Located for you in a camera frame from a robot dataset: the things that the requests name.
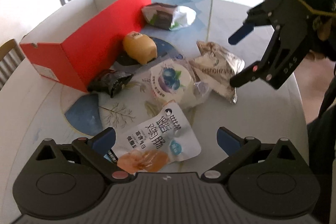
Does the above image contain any silver brown snack bag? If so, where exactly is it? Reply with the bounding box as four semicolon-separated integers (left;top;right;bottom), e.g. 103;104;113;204
189;40;245;104

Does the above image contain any white chicken sausage pouch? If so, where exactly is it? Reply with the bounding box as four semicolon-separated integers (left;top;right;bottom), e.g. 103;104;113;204
104;101;202;174

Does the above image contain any small black snack packet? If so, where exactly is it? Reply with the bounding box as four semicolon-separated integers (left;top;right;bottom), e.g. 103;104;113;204
87;69;133;98

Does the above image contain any dark blue tissue pack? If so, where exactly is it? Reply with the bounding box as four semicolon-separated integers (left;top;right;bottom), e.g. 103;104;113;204
141;2;197;31

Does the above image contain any blueberry pastry clear pack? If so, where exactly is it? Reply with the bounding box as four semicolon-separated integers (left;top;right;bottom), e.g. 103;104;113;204
150;59;211;109

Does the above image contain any round placemat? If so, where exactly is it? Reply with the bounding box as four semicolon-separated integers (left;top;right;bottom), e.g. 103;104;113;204
64;36;186;136

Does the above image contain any red cardboard box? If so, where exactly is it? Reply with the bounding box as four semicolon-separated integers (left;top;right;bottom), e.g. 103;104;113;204
19;0;151;92

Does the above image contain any wooden chair far side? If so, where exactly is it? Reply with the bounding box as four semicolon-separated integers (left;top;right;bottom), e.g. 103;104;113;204
0;39;25;88

